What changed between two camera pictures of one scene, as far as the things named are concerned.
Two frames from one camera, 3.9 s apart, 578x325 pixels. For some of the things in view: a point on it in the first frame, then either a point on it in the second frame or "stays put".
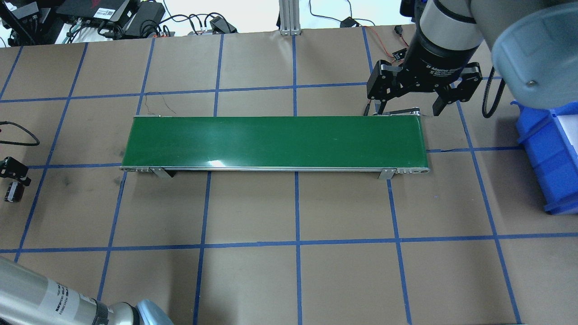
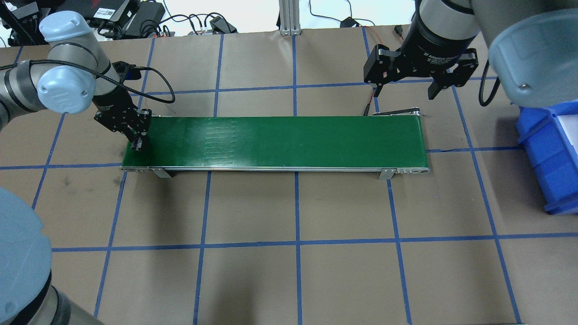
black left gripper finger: x=10 y=168 to x=117 y=111
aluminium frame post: x=289 y=15 stays put
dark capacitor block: x=15 y=192 to x=137 y=144
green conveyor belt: x=390 y=144 stays put
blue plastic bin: x=551 y=136 stays put
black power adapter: x=146 y=20 stays put
